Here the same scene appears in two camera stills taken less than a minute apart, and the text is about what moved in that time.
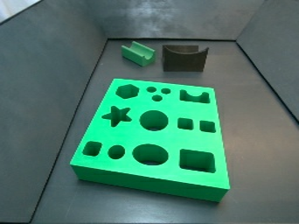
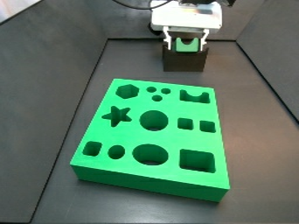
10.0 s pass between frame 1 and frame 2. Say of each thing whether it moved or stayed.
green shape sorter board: stayed
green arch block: moved
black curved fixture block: stayed
